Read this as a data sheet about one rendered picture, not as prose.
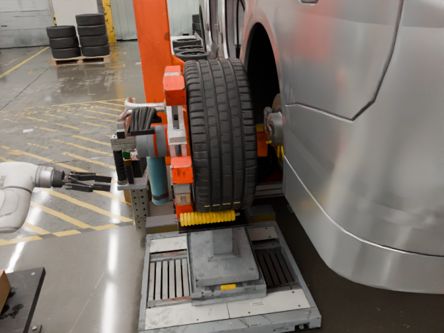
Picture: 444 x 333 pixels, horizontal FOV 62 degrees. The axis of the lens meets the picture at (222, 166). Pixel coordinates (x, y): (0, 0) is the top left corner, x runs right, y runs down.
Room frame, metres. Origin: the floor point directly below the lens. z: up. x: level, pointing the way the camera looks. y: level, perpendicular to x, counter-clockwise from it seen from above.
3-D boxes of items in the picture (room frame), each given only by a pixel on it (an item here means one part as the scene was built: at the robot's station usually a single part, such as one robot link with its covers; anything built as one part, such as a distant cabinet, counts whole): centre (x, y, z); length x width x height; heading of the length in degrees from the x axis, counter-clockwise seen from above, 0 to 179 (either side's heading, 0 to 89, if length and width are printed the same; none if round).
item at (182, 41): (8.73, 0.68, 0.39); 0.66 x 0.66 x 0.24
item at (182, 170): (1.20, 0.15, 0.85); 0.09 x 0.08 x 0.07; 7
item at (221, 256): (1.53, 0.02, 0.32); 0.40 x 0.30 x 0.28; 7
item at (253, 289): (1.55, 0.02, 0.13); 0.50 x 0.36 x 0.10; 7
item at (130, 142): (1.32, 0.37, 0.93); 0.09 x 0.05 x 0.05; 97
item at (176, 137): (1.51, 0.19, 0.85); 0.54 x 0.07 x 0.54; 7
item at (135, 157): (2.05, 0.54, 0.51); 0.20 x 0.14 x 0.13; 179
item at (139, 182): (2.08, 0.55, 0.44); 0.43 x 0.17 x 0.03; 7
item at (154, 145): (1.50, 0.26, 0.85); 0.21 x 0.14 x 0.14; 97
